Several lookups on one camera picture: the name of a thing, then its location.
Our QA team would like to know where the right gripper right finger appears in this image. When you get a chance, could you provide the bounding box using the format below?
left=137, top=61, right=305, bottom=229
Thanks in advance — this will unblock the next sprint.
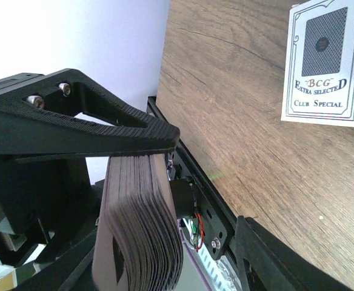
left=235, top=216, right=350, bottom=290

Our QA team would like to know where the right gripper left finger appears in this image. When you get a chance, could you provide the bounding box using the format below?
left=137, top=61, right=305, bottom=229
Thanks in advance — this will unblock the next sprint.
left=15, top=233, right=97, bottom=291

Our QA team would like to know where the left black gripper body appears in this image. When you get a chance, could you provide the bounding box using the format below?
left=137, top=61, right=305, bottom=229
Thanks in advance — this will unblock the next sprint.
left=0, top=72, right=99, bottom=267

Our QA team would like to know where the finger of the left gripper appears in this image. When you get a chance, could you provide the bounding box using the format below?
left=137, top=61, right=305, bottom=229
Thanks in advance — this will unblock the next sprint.
left=0, top=69, right=180, bottom=162

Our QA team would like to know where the blue card deck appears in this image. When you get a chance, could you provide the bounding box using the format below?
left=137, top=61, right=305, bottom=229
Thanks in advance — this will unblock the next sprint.
left=92, top=155, right=184, bottom=290

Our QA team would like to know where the white card box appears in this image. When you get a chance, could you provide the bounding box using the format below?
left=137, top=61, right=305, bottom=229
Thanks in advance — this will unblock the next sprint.
left=281, top=1, right=354, bottom=127

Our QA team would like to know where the light blue slotted cable duct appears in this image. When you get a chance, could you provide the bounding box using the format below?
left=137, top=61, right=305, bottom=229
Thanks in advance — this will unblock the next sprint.
left=193, top=246, right=242, bottom=291

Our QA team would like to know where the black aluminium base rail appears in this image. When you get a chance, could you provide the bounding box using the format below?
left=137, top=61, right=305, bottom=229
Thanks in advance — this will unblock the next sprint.
left=146, top=95, right=244, bottom=261

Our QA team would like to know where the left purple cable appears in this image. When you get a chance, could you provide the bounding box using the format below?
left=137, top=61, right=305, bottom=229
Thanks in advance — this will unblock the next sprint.
left=179, top=218, right=214, bottom=291

